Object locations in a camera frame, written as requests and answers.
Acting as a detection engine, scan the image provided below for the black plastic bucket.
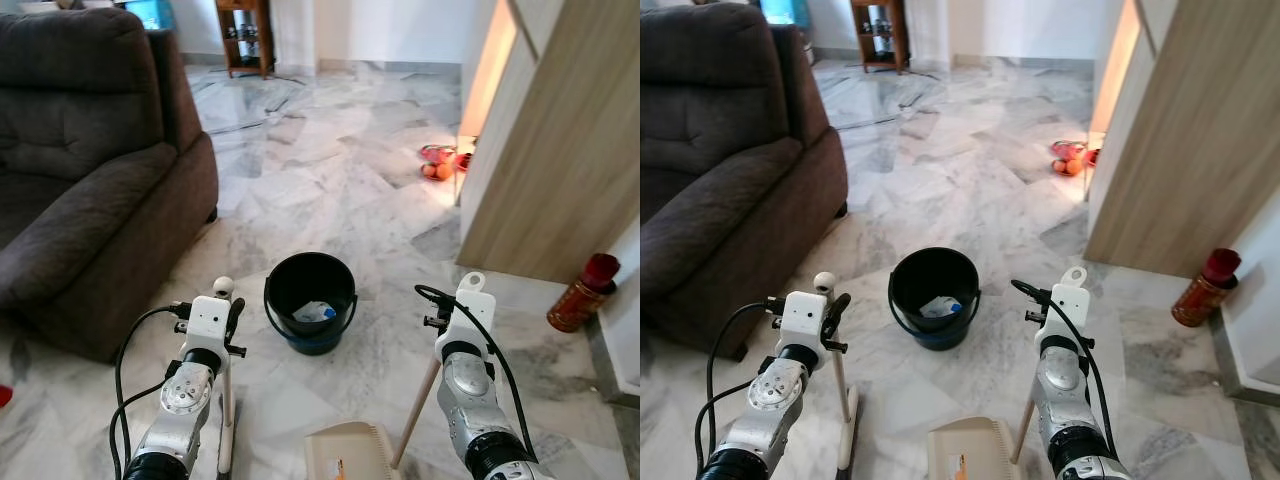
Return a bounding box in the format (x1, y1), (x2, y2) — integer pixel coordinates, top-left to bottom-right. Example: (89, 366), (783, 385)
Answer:
(264, 252), (358, 356)
(888, 247), (982, 351)

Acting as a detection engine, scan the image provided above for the red patterned canister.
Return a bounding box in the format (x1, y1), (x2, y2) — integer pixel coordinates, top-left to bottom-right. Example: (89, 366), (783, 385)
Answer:
(546, 253), (621, 334)
(1171, 248), (1243, 328)

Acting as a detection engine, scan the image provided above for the dark brown fabric sofa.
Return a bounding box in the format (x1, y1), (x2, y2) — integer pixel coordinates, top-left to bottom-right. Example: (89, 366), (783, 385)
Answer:
(0, 8), (219, 363)
(640, 3), (849, 361)

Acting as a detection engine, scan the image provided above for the light wood cabinet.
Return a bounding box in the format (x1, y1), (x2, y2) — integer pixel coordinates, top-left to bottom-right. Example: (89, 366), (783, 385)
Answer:
(455, 0), (641, 286)
(1083, 0), (1280, 279)

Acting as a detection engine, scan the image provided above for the brown wooden shelf stand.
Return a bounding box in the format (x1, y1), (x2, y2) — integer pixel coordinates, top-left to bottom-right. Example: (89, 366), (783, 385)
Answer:
(851, 0), (910, 74)
(215, 0), (275, 79)

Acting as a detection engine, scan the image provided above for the blue storage box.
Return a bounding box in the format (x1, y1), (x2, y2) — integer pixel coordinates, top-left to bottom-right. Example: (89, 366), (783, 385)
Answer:
(760, 0), (809, 28)
(125, 0), (173, 31)

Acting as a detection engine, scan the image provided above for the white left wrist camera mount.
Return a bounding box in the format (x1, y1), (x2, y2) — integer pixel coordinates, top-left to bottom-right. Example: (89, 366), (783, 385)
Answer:
(186, 295), (233, 351)
(782, 292), (827, 351)

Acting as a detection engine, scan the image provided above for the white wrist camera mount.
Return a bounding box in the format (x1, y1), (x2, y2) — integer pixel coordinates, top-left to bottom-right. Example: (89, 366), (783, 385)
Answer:
(186, 295), (233, 351)
(782, 292), (827, 351)
(445, 271), (498, 349)
(1043, 266), (1091, 341)

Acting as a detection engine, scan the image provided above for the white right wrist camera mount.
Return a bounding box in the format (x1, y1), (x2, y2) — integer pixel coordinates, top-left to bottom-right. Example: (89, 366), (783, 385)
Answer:
(445, 271), (498, 349)
(1043, 266), (1091, 341)

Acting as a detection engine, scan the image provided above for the short black left arm cable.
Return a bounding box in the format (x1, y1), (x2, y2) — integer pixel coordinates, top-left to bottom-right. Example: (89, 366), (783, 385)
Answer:
(694, 378), (766, 479)
(108, 380), (171, 480)

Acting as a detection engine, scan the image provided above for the thin black floor cable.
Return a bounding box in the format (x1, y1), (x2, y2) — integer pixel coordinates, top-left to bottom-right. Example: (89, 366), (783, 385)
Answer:
(195, 70), (306, 136)
(830, 65), (941, 131)

